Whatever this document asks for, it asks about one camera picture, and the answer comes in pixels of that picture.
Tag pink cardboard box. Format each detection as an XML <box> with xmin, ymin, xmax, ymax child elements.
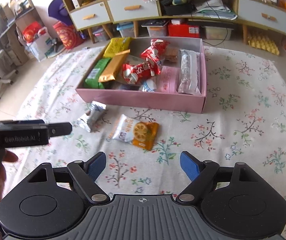
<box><xmin>75</xmin><ymin>37</ymin><xmax>206</xmax><ymax>113</ymax></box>

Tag white wooden tv cabinet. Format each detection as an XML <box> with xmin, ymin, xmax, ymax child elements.
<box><xmin>62</xmin><ymin>0</ymin><xmax>286</xmax><ymax>35</ymax></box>

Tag red cardboard box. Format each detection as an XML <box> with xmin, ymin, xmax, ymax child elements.
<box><xmin>168</xmin><ymin>23</ymin><xmax>200</xmax><ymax>38</ymax></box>

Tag large red candy packet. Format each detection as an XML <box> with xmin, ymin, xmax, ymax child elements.
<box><xmin>121</xmin><ymin>62</ymin><xmax>161</xmax><ymax>85</ymax></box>

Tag silver blue snack packet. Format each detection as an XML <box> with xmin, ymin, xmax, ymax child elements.
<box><xmin>76</xmin><ymin>101</ymin><xmax>107</xmax><ymax>132</ymax></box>

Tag clear white long packet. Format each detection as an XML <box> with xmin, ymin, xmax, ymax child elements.
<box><xmin>178</xmin><ymin>49</ymin><xmax>201</xmax><ymax>96</ymax></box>

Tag purple hat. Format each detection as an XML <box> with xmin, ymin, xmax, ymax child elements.
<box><xmin>48</xmin><ymin>0</ymin><xmax>73</xmax><ymax>26</ymax></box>

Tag red round gift tin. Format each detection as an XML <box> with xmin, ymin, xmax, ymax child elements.
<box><xmin>53</xmin><ymin>21</ymin><xmax>84</xmax><ymax>49</ymax></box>

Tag floral tablecloth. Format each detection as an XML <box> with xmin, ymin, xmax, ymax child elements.
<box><xmin>5</xmin><ymin>47</ymin><xmax>286</xmax><ymax>239</ymax></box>

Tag white orange lotus chips packet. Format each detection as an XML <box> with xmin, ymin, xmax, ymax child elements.
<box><xmin>108</xmin><ymin>114</ymin><xmax>159</xmax><ymax>151</ymax></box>

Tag brown biscuit packet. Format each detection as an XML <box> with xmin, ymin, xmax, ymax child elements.
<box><xmin>165</xmin><ymin>47</ymin><xmax>179</xmax><ymax>63</ymax></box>

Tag pink snack packet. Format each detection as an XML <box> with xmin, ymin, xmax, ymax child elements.
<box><xmin>156</xmin><ymin>66</ymin><xmax>179</xmax><ymax>94</ymax></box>

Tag white shopping bag red items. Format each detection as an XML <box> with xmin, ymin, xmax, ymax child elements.
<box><xmin>23</xmin><ymin>21</ymin><xmax>54</xmax><ymax>62</ymax></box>

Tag small red candy packet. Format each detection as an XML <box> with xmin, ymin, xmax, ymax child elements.
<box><xmin>140</xmin><ymin>38</ymin><xmax>170</xmax><ymax>65</ymax></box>

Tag golden brown snack packet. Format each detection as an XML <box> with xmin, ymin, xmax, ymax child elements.
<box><xmin>99</xmin><ymin>49</ymin><xmax>131</xmax><ymax>83</ymax></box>

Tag green snack packet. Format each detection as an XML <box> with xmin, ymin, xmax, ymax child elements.
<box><xmin>84</xmin><ymin>57</ymin><xmax>111</xmax><ymax>89</ymax></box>

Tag clear storage bin black lid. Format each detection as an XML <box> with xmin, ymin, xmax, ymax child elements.
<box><xmin>141</xmin><ymin>19</ymin><xmax>168</xmax><ymax>37</ymax></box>

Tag clear storage bin blue lid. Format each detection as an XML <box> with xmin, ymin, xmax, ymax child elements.
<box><xmin>116</xmin><ymin>22</ymin><xmax>135</xmax><ymax>37</ymax></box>

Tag black bag on shelf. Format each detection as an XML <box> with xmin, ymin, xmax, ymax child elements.
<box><xmin>160</xmin><ymin>0</ymin><xmax>196</xmax><ymax>16</ymax></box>

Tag yellow snack packet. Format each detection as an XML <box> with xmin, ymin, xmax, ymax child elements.
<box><xmin>103</xmin><ymin>37</ymin><xmax>132</xmax><ymax>58</ymax></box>

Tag yellow egg tray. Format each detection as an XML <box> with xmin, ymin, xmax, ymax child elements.
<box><xmin>247</xmin><ymin>31</ymin><xmax>280</xmax><ymax>56</ymax></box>

